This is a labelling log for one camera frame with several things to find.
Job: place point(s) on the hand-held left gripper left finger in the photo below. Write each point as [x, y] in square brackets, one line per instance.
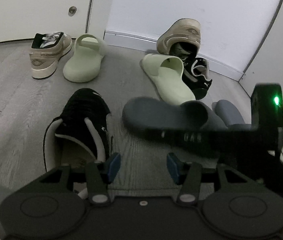
[114, 166]

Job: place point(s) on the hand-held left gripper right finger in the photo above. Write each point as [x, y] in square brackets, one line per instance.
[172, 166]

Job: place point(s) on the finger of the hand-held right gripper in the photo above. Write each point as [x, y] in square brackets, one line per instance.
[196, 115]

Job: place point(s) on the dark grey slide sandal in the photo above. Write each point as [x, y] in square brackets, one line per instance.
[229, 112]
[151, 117]

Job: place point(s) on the black suede sneaker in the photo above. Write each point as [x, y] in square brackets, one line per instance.
[201, 77]
[81, 115]

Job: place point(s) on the light green slide sandal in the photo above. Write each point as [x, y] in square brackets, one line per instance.
[169, 80]
[84, 62]

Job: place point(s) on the beige low-top sneaker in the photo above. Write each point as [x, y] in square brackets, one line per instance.
[46, 57]
[181, 33]

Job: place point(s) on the white baseboard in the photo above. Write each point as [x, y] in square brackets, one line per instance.
[136, 38]

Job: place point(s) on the white cabinet panel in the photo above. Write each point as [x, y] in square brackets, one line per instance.
[281, 42]

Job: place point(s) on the metal door knob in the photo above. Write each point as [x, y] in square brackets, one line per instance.
[72, 10]

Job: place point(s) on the white door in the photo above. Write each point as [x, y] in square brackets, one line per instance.
[31, 5]

